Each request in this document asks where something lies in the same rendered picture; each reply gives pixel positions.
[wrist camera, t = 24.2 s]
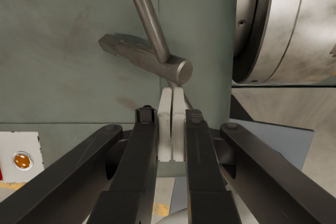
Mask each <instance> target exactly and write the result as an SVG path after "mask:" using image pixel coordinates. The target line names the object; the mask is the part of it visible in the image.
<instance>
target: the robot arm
mask: <svg viewBox="0 0 336 224"><path fill-rule="evenodd" d="M134 116H135V125H134V127H133V129H131V130H126V131H123V127H122V126H121V125H118V124H107V125H105V126H103V127H101V128H100V129H98V130H97V131H96V132H94V133H93V134H92V135H90V136H89V137H88V138H86V139H85V140H84V141H82V142H81V143H80V144H78V145H77V146H75V147H74V148H73V149H71V150H70V151H69V152H67V153H66V154H65V155H63V156H62V157H61V158H59V159H58V160H57V161H55V162H54V163H53V164H51V165H50V166H49V167H47V168H46V169H45V170H43V171H42V172H41V173H39V174H38V175H37V176H35V177H34V178H33V179H31V180H30V181H28V182H27V183H26V184H24V185H23V186H22V187H20V188H19V189H18V190H16V191H15V192H14V193H12V194H11V195H10V196H8V197H7V198H6V199H4V200H3V201H2V202H0V224H82V223H83V222H84V221H85V220H86V218H87V217H88V216H89V215H90V216H89V218H88V220H87V222H86V224H151V222H152V213H153V205H154V196H155V188H156V179H157V170H158V160H160V162H169V160H171V148H172V127H173V160H175V161H176V162H184V160H185V173H186V190H187V208H185V209H182V210H179V211H177V212H174V213H172V214H169V215H167V216H165V217H164V218H162V219H161V220H159V221H158V222H157V223H156V224H336V198H335V197H334V196H332V195H331V194H330V193H329V192H327V191H326V190H325V189H323V188H322V187H321V186H319V185H318V184H317V183H316V182H314V181H313V180H312V179H310V178H309V177H308V176H307V175H305V174H304V173H303V172H301V171H300V170H299V169H298V168H296V167H295V166H294V165H292V164H291V163H290V162H289V161H287V160H286V159H285V158H283V157H282V156H281V155H280V154H278V153H277V152H276V151H274V150H273V149H272V148H271V147H269V146H268V145H267V144H265V143H264V142H263V141H261V140H260V139H259V138H258V137H256V136H255V135H254V134H252V133H251V132H250V131H249V130H247V129H246V128H245V127H243V126H242V125H240V124H238V123H235V122H227V123H223V124H221V125H220V129H214V128H210V127H209V126H208V123H207V122H206V121H205V120H204V118H203V115H202V112H201V111H200V110H199V109H185V101H184V91H183V88H182V87H175V88H174V94H173V101H172V88H171V87H164V88H163V90H162V94H161V99H160V103H159V108H158V110H156V109H155V108H152V107H141V108H138V109H136V110H135V111H134ZM222 173H223V175H224V176H225V177H226V179H227V180H228V182H229V183H230V184H231V186H232V187H233V188H234V190H235V191H236V193H237V194H235V193H234V192H233V190H232V189H231V187H230V186H229V184H228V183H227V181H226V179H225V178H224V176H223V175H222Z"/></svg>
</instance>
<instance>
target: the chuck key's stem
mask: <svg viewBox="0 0 336 224"><path fill-rule="evenodd" d="M98 43H99V45H100V46H101V48H102V49H103V51H105V52H107V53H110V54H112V55H115V56H117V57H120V56H122V57H125V58H127V59H129V62H130V63H131V64H132V65H134V66H136V67H138V68H141V69H143V70H145V71H148V72H150V73H153V74H155V75H157V76H160V77H162V78H164V79H167V80H169V81H171V82H174V83H176V84H178V85H184V84H185V83H187V82H188V81H189V79H190V78H191V76H192V73H193V65H192V62H191V61H190V60H188V59H185V58H182V57H179V56H176V55H173V54H170V55H171V57H170V58H169V60H167V61H166V62H164V63H159V62H158V60H157V57H156V55H155V52H154V50H153V48H152V47H150V46H147V45H144V44H141V43H137V44H135V45H131V44H128V43H125V42H124V41H123V39H121V38H118V37H115V36H112V35H109V34H105V35H104V36H103V37H102V38H101V39H99V40H98Z"/></svg>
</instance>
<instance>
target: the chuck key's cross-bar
mask: <svg viewBox="0 0 336 224"><path fill-rule="evenodd" d="M133 3H134V5H135V8H136V10H137V12H138V15H139V17H140V20H141V22H142V24H143V27H144V29H145V32H146V34H147V36H148V39H149V41H150V43H151V46H152V48H153V51H154V53H155V55H156V58H157V60H158V62H159V63H160V64H162V63H165V62H166V61H167V60H169V59H170V57H171V54H170V51H169V48H168V46H167V43H166V40H165V37H164V34H163V32H162V29H161V26H160V23H159V20H158V18H157V15H156V12H155V9H154V6H153V4H152V1H151V0H133ZM166 82H167V84H168V86H169V87H170V88H171V89H172V96H173V97H174V89H175V88H176V87H181V88H183V87H182V85H179V84H177V83H174V82H172V81H170V80H167V79H166ZM183 95H184V105H185V110H191V109H193V107H192V106H191V104H190V102H189V101H188V99H187V97H186V95H185V93H184V92H183ZM221 173H222V172H221ZM222 175H223V173H222ZM223 177H224V178H225V180H226V181H227V183H228V184H229V186H230V188H231V189H232V191H233V192H234V193H235V194H236V195H237V192H236V191H235V190H234V188H233V187H232V186H231V184H230V183H229V181H228V180H227V179H226V177H225V176H224V175H223Z"/></svg>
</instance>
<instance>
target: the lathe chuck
mask: <svg viewBox="0 0 336 224"><path fill-rule="evenodd" d="M335 43H336V0H300V3H299V8H298V12H297V16H296V20H295V23H294V27H293V30H292V33H291V36H290V39H289V42H288V44H287V47H286V49H285V52H284V54H283V56H282V58H281V60H280V62H279V64H278V66H277V67H276V69H275V70H274V72H273V73H272V74H271V76H270V77H269V78H268V79H267V80H265V81H264V82H262V83H258V84H313V83H317V82H320V81H322V80H324V79H326V78H328V77H329V76H331V75H332V74H333V73H335V72H336V54H333V52H332V51H331V50H332V49H333V47H334V45H335Z"/></svg>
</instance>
